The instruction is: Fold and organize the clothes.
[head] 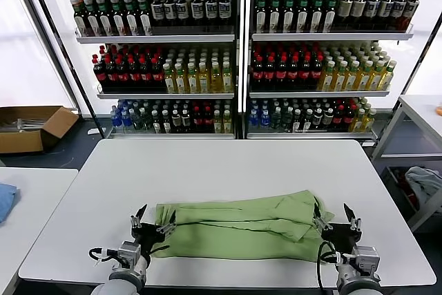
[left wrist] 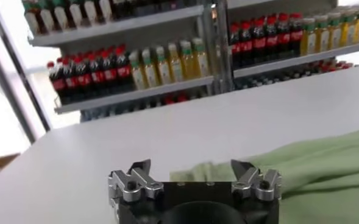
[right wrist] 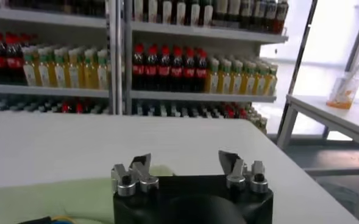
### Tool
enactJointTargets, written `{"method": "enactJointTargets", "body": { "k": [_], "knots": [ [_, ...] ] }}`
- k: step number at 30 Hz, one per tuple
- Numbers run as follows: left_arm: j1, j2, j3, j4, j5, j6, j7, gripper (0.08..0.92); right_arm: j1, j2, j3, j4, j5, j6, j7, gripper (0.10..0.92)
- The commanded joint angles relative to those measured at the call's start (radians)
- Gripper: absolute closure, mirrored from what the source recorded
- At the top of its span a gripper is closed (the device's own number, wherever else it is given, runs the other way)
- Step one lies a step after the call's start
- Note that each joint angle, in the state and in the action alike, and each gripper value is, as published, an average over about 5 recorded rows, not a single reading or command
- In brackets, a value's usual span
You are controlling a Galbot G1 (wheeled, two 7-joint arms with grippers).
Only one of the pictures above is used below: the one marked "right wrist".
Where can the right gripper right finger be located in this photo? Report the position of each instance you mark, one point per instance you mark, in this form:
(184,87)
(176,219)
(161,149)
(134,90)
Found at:
(238,176)

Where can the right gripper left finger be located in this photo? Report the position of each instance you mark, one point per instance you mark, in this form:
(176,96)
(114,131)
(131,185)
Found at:
(136,178)

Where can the green polo shirt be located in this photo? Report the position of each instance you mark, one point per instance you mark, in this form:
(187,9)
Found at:
(45,201)

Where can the grey metal shelf unit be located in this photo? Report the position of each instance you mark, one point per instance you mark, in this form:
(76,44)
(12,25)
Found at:
(45,90)
(197,96)

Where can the yellow tea bottle white cap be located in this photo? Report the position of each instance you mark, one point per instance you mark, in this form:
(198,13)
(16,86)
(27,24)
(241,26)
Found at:
(236,82)
(271,84)
(30,73)
(248,82)
(225,81)
(74,75)
(213,80)
(260,83)
(60,74)
(102,76)
(90,76)
(44,73)

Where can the white grey-framed side table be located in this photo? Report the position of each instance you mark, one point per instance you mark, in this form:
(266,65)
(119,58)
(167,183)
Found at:
(334,117)

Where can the clear cup with orange liquid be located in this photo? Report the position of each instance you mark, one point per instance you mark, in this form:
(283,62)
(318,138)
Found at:
(342,94)

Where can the dark bottle beige label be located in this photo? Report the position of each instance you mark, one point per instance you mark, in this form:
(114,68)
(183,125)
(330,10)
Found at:
(234,10)
(220,10)

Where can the black window frame pole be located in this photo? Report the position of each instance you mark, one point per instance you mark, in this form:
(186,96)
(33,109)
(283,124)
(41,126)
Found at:
(301,54)

